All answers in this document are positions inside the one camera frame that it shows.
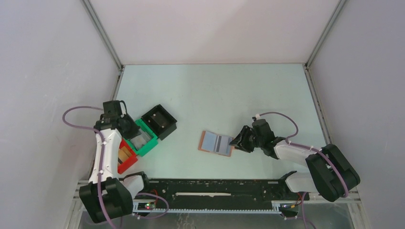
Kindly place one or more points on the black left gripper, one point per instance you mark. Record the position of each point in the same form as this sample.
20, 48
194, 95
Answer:
134, 130

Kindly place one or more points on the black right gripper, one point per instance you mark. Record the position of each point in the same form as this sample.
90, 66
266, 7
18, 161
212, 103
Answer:
242, 144

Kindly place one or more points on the grey magnetic stripe card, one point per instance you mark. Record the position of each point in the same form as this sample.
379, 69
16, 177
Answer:
222, 145

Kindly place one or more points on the tan leather card holder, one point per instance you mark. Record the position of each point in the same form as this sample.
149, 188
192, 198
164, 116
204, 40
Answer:
214, 143

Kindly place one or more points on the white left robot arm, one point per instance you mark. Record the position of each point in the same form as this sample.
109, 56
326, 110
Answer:
106, 197

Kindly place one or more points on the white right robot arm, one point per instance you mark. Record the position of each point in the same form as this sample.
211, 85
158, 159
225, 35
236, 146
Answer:
330, 173

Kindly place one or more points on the grey cards in green bin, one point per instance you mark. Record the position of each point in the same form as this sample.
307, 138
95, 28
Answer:
140, 140

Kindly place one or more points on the orange cards in red bin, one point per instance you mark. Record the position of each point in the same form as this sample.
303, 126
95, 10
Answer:
123, 155

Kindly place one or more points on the black VIP card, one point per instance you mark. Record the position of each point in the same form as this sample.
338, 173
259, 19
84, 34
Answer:
158, 120

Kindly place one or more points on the green plastic bin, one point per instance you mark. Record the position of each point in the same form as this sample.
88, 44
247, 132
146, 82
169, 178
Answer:
150, 145

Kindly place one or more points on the black plastic bin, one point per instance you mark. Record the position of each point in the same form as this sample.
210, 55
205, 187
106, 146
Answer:
171, 126

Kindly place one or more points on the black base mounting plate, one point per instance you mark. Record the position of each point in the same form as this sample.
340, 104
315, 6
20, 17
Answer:
215, 192

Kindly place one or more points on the red plastic bin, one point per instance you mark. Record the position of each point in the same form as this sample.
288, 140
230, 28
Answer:
133, 159

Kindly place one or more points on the aluminium frame rail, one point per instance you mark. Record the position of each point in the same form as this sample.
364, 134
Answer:
177, 207

